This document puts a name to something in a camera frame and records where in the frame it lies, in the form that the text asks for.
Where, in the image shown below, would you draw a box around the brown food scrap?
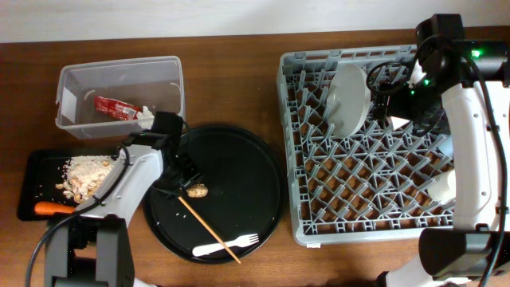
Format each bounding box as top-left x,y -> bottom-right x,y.
186,183 -> 209,198

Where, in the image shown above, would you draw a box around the white tissue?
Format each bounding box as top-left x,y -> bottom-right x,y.
136,106 -> 155,129

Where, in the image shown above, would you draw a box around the wooden chopstick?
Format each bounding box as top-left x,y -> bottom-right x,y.
178,196 -> 241,265

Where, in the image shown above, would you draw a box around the grey plate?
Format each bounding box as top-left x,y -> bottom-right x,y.
326,64 -> 371,138

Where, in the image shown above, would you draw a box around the red snack wrapper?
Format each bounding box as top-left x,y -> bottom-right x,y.
94,96 -> 142,120

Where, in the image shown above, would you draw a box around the white cup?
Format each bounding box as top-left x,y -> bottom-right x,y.
427,170 -> 457,205

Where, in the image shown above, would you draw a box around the rice and peanut shells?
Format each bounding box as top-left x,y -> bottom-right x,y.
55,155 -> 116,204

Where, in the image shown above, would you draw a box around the white plastic fork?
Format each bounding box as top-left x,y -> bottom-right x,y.
192,234 -> 259,257

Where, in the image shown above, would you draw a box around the orange carrot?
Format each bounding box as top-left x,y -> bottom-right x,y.
33,202 -> 75,216

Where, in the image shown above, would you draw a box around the pink bowl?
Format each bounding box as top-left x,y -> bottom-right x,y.
390,116 -> 410,130

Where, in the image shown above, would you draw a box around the blue cup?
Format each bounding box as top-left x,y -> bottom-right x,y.
438,136 -> 453,158

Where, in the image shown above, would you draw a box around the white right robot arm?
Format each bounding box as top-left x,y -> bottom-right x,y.
366,14 -> 509,286

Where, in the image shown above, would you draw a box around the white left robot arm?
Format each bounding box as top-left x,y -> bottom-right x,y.
25,112 -> 190,286

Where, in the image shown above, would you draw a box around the grey dishwasher rack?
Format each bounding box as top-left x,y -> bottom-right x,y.
277,45 -> 453,246

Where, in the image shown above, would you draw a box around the round black tray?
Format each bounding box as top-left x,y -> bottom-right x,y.
143,125 -> 287,264

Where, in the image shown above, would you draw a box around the clear plastic bin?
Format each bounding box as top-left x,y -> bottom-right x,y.
55,56 -> 186,140

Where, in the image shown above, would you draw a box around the black rectangular tray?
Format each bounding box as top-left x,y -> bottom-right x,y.
17,147 -> 117,221

